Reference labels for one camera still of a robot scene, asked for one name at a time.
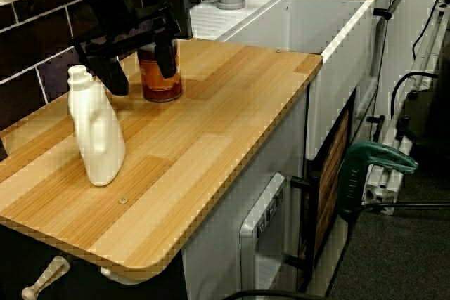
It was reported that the white rounded knob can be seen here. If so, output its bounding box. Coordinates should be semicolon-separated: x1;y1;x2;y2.
99;266;150;286

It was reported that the white sink unit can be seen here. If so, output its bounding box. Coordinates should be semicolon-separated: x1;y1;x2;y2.
189;0;375;160

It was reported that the black curved hoop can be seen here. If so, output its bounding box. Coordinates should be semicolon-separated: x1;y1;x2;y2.
221;288;319;300

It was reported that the curved black cable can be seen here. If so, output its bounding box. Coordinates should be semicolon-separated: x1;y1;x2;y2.
389;70;439;120

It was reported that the grey dispenser panel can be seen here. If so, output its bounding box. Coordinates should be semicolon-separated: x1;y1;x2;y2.
238;172;287;292

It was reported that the straight black cable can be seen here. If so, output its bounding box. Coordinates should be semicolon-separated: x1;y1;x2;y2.
360;200;450;209

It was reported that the orange beans can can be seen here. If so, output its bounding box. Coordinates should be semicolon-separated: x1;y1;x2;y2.
136;38;184;103

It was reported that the cream detergent bottle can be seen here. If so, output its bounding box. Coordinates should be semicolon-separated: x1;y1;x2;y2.
66;64;127;188

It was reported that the wood slat cabinet door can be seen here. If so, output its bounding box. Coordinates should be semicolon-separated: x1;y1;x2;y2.
298;87;356;289

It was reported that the white oven cabinet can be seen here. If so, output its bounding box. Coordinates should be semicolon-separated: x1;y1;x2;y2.
353;0;440;146

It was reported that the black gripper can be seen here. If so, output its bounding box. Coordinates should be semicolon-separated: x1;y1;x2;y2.
68;0;182;97

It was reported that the white kitchen cabinet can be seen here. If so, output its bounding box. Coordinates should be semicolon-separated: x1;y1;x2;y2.
181;92;310;300

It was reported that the green clamp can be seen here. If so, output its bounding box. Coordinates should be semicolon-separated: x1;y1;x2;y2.
337;141;420;223

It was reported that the white lever handle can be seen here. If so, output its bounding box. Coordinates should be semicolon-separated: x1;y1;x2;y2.
20;256;70;300

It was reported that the white aluminium frame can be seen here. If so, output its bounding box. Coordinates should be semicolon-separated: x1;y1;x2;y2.
364;4;450;216

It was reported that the black equipment case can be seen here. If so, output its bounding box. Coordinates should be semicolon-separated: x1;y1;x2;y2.
400;43;450;174

